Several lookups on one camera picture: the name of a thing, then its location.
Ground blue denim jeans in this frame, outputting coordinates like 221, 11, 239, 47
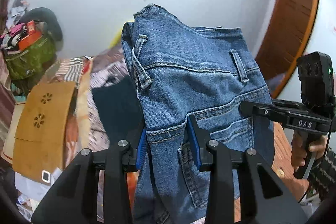
121, 5, 274, 223

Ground person's right hand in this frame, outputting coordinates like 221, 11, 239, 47
290, 131, 328, 172

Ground dark folded garment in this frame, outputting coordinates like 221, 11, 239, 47
92, 76, 144, 148

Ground retro print bed blanket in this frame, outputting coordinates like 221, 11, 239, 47
39, 45, 310, 224

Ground wooden door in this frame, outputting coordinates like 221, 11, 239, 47
256, 0, 319, 98

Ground green camouflage storage bag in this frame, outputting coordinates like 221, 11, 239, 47
4, 35, 56, 80

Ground orange box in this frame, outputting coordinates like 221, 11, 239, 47
18, 31, 42, 51

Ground grey neck pillow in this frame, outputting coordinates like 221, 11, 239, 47
19, 7, 63, 52

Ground pile of clothes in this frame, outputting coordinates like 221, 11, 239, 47
1, 0, 36, 55

